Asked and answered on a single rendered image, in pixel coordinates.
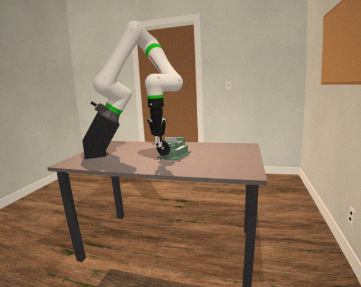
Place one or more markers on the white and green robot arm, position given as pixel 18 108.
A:
pixel 118 95

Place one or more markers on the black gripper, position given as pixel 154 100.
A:
pixel 155 125

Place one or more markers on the green clamp slide with handwheel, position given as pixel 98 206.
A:
pixel 179 148

